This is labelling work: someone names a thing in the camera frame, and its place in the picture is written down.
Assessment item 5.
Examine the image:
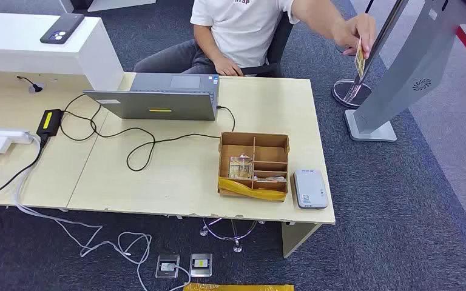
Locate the wooden desk leg panel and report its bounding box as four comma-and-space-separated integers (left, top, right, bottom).
281, 222, 322, 259

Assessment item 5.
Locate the black adapter mains cable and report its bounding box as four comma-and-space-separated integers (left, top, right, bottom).
0, 134, 49, 204

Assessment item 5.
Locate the black laptop power adapter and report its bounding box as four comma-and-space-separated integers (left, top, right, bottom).
36, 109, 64, 138

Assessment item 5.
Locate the chrome stanchion post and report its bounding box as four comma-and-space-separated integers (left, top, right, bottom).
331, 0, 407, 109

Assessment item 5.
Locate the black stanchion post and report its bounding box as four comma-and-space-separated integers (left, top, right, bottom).
335, 0, 375, 56

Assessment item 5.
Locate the black smartphone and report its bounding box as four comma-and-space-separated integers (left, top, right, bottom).
39, 13, 86, 45

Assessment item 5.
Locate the person's right hand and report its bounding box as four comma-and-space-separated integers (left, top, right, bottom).
212, 55, 245, 77

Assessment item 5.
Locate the chrome stool base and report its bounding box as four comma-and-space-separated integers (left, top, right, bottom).
199, 218, 266, 254

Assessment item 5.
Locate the grey kiosk stand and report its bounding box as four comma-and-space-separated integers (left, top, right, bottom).
345, 0, 466, 142

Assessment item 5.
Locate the floor socket with yellow label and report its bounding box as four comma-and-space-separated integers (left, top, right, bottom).
189, 253, 213, 278

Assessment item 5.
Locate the white power strip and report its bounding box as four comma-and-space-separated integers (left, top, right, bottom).
0, 127, 35, 146

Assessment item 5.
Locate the ID card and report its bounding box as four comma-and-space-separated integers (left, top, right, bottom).
354, 36, 367, 79

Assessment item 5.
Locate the wrapped room key card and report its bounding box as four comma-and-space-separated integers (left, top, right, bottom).
228, 153, 254, 180

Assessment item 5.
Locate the cardboard organizer box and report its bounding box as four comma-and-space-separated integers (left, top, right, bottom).
217, 132, 291, 202

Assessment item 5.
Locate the person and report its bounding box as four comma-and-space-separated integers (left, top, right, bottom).
133, 0, 377, 78

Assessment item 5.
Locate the white cable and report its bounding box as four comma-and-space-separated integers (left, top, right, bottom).
12, 132, 192, 291

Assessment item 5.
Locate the white card reader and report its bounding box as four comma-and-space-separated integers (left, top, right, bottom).
293, 169, 329, 210

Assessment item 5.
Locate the desk grommet with black plug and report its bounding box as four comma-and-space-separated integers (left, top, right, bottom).
16, 75, 46, 94

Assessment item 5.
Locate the black laptop charging cable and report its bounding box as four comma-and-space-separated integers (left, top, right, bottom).
59, 93, 236, 172

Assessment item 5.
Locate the black office chair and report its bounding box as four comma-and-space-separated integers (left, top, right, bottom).
241, 12, 294, 78

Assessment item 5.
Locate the floor socket with plug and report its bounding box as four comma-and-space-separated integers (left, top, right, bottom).
155, 253, 181, 279

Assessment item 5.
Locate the person's left hand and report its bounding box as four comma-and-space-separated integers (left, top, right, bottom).
334, 14, 377, 60

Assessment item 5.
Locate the white raised counter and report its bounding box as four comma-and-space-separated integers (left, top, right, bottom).
0, 12, 125, 92

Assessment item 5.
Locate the yellow tape sheet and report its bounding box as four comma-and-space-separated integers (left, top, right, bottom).
183, 283, 295, 291

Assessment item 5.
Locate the grey laptop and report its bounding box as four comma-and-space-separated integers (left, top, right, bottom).
83, 72, 221, 122

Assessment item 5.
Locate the white furniture base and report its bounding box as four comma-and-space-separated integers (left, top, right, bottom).
58, 0, 157, 13

